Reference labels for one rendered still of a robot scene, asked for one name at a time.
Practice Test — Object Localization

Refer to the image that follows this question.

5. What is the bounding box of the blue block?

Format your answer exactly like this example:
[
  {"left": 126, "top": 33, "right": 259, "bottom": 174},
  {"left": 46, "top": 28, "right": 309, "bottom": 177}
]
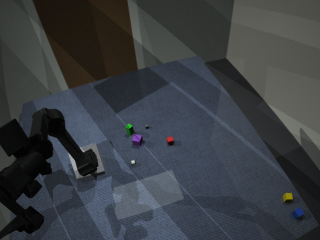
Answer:
[{"left": 292, "top": 207, "right": 304, "bottom": 219}]

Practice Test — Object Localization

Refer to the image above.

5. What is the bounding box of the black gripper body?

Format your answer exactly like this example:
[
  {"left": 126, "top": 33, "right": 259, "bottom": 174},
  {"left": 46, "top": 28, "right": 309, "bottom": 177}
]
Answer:
[{"left": 0, "top": 161, "right": 44, "bottom": 234}]

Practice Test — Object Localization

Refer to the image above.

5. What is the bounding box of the purple cube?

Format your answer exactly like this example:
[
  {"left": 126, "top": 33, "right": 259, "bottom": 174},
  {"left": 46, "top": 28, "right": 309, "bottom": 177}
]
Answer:
[{"left": 132, "top": 134, "right": 143, "bottom": 147}]

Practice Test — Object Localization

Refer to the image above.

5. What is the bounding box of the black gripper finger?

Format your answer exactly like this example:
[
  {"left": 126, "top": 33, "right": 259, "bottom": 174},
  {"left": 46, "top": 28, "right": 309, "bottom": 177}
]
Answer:
[{"left": 0, "top": 215, "right": 31, "bottom": 239}]

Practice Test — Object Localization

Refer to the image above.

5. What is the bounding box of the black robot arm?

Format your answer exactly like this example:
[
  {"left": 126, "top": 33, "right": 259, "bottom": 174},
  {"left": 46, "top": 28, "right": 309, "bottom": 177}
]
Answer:
[{"left": 0, "top": 108, "right": 99, "bottom": 200}]

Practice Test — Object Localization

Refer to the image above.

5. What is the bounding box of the red block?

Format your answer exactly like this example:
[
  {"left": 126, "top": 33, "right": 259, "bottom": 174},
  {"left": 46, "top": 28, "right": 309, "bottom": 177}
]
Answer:
[{"left": 167, "top": 136, "right": 174, "bottom": 145}]

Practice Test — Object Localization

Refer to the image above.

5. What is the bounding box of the yellow cube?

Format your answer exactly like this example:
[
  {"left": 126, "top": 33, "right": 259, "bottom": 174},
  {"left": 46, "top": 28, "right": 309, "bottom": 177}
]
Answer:
[{"left": 283, "top": 193, "right": 293, "bottom": 202}]

